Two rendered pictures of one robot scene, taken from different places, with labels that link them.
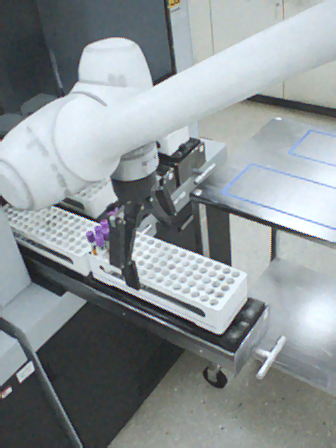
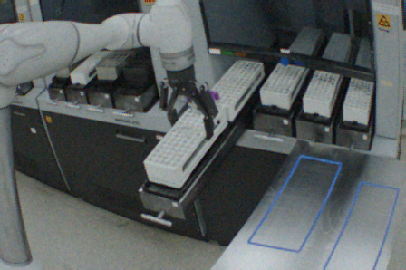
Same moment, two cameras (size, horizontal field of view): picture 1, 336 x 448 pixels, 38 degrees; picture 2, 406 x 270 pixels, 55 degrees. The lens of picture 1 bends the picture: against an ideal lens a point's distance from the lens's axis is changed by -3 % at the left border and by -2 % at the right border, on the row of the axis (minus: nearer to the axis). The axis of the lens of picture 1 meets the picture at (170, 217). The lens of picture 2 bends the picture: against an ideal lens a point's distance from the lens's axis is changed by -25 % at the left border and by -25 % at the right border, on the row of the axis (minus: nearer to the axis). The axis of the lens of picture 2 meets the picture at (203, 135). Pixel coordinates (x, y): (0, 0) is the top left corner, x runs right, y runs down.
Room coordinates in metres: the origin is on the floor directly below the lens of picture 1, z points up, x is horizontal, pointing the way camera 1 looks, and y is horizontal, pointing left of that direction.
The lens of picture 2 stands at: (0.59, -1.12, 1.67)
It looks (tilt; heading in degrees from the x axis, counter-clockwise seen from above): 35 degrees down; 84
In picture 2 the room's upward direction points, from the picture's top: 11 degrees counter-clockwise
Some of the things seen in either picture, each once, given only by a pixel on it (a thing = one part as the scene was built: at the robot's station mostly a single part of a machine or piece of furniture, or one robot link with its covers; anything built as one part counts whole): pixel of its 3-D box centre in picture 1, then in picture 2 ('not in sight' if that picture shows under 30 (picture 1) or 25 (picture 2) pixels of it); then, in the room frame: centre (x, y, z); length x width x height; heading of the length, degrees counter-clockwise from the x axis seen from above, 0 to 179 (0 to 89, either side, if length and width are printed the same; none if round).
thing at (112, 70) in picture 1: (112, 95); (166, 23); (0.68, 0.06, 1.22); 0.13 x 0.11 x 0.16; 145
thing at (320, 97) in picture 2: not in sight; (325, 87); (1.18, 0.16, 0.83); 0.30 x 0.10 x 0.06; 50
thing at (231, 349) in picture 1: (116, 278); (213, 134); (0.76, 0.13, 0.78); 0.73 x 0.14 x 0.09; 50
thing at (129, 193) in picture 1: (136, 192); (181, 79); (0.69, 0.05, 1.03); 0.08 x 0.07 x 0.09; 140
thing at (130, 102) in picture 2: not in sight; (170, 60); (0.72, 0.71, 0.78); 0.73 x 0.14 x 0.09; 50
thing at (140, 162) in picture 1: (129, 154); (177, 56); (0.69, 0.05, 1.11); 0.09 x 0.09 x 0.06
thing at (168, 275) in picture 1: (164, 275); (188, 141); (0.67, 0.02, 0.85); 0.30 x 0.10 x 0.06; 50
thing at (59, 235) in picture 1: (51, 233); (236, 89); (0.87, 0.27, 0.83); 0.30 x 0.10 x 0.06; 50
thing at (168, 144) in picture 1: (137, 131); (361, 95); (1.29, 0.06, 0.83); 0.30 x 0.10 x 0.06; 50
